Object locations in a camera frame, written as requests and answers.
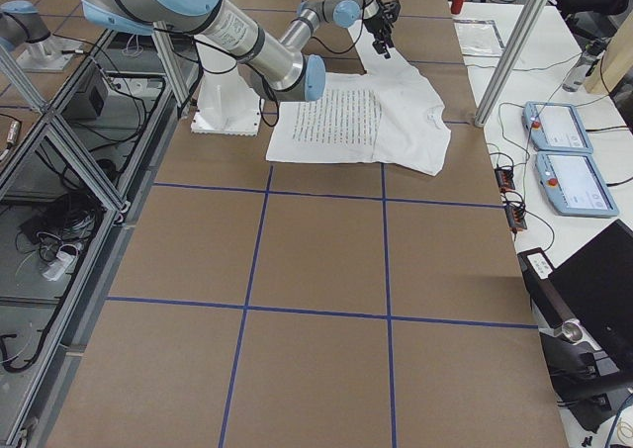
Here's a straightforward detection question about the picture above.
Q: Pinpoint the blue teach pendant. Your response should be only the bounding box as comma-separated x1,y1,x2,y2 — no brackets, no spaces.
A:
522,101,593,154
535,151,619,218

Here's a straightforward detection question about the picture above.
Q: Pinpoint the aluminium frame post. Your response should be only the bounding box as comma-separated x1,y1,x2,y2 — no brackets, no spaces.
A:
474,0,547,128

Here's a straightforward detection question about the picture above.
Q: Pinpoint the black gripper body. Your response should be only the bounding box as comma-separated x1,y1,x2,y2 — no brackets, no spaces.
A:
368,0,401,43

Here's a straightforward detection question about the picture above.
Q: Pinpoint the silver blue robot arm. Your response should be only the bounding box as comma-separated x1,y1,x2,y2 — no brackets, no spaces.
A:
81,0,401,102

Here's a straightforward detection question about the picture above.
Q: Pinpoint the black laptop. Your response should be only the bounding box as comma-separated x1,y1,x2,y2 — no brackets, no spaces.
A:
550,220,632,365

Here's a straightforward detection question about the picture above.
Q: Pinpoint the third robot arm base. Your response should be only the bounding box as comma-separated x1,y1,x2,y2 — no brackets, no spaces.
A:
1,0,83,72

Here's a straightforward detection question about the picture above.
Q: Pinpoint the silver metal cylinder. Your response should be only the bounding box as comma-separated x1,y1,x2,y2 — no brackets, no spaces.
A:
559,319,585,344

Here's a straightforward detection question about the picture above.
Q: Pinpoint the aluminium side frame rail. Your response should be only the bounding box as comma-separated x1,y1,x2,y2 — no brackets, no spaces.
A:
1,32,200,447

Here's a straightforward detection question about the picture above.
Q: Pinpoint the lower blue teach pendant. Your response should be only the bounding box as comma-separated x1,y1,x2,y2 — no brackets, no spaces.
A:
535,151,619,218

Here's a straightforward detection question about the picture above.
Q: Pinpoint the upper blue teach pendant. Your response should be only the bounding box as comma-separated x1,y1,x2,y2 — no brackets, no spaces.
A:
522,101,593,154

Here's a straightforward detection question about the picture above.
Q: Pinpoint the black white remote box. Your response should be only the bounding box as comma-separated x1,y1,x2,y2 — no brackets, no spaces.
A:
517,247,554,282

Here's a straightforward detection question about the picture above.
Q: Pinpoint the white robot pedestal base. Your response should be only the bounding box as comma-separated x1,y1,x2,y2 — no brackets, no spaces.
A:
191,35,261,136

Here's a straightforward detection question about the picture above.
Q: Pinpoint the clear plastic sheet mat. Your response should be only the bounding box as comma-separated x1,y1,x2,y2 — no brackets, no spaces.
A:
454,19,505,57

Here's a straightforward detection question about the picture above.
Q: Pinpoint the white long-sleeve printed shirt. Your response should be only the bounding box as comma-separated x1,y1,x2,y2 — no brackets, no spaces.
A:
266,24,451,176

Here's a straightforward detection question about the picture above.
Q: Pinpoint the orange black circuit board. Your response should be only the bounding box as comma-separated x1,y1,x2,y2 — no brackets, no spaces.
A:
495,165,516,193

